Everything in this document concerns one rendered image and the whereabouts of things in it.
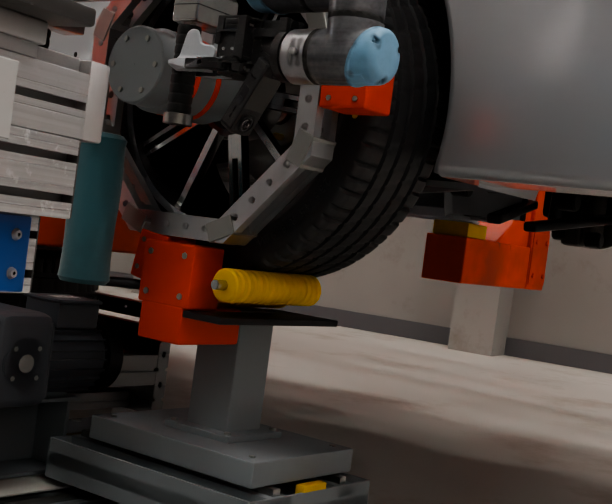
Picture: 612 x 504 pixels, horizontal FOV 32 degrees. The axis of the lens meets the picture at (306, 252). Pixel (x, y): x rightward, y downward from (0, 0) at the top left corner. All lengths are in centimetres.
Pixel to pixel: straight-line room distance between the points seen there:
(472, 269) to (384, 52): 242
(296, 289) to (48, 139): 82
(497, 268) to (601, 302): 324
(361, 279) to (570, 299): 151
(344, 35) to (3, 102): 56
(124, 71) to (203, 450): 66
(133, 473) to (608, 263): 545
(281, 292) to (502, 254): 216
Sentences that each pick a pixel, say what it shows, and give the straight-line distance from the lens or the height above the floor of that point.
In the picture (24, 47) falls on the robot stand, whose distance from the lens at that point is 117.
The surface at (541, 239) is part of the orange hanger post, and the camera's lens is 424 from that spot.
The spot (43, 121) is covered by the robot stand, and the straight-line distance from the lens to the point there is 119.
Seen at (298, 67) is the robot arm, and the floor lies 83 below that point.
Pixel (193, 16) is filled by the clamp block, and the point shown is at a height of 91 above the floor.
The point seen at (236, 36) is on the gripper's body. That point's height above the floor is 87.
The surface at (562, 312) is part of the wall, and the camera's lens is 720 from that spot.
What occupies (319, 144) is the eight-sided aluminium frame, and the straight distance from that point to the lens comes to 172.
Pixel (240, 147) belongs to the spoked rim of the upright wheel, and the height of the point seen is 75.
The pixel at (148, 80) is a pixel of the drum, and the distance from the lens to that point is 176.
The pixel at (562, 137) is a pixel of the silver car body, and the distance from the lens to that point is 173.
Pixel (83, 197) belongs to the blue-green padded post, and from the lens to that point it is 186.
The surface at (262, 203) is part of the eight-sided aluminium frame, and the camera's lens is 175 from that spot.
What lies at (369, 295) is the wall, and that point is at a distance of 769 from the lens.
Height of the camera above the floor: 61
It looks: 1 degrees down
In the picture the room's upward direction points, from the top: 8 degrees clockwise
